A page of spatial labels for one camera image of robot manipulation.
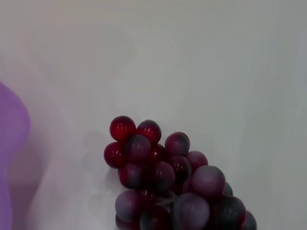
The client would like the purple scalloped plastic plate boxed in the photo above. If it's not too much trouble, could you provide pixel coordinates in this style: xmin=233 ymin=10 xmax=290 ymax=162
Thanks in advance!
xmin=0 ymin=81 xmax=31 ymax=230

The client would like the dark red grape bunch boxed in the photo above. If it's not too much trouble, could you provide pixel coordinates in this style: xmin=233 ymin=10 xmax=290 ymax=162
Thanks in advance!
xmin=103 ymin=115 xmax=258 ymax=230

